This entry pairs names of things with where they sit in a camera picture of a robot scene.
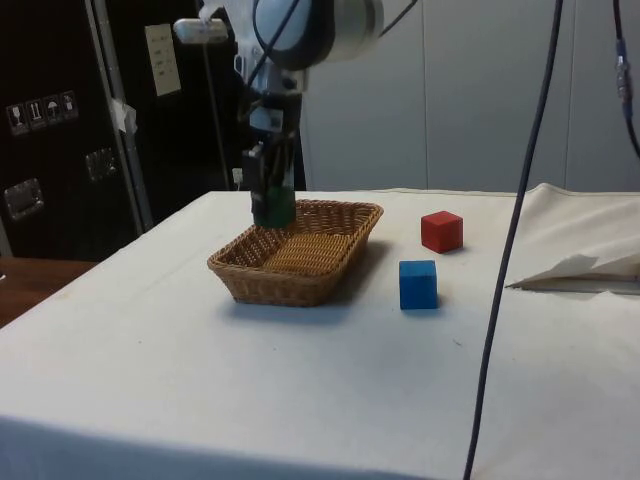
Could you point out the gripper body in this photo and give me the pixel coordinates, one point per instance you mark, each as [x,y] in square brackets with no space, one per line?
[270,112]

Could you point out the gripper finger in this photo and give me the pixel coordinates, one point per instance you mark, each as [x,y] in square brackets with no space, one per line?
[253,175]
[284,160]

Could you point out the green cube block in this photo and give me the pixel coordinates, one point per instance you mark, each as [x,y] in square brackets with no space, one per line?
[276,207]

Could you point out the blue cube block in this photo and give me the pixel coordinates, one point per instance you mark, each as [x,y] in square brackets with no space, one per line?
[418,285]

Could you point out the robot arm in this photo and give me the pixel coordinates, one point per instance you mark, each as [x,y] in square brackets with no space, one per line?
[310,30]

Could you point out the wicker basket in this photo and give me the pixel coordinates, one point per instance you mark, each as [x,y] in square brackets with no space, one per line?
[300,260]

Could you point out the red cube block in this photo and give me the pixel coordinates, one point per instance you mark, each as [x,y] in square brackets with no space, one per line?
[441,231]

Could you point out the black cabinet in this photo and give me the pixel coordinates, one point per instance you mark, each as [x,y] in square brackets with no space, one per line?
[55,150]

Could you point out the pale locker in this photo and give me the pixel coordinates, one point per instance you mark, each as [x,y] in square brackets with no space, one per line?
[595,140]

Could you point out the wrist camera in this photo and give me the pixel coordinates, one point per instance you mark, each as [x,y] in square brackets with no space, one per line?
[200,30]

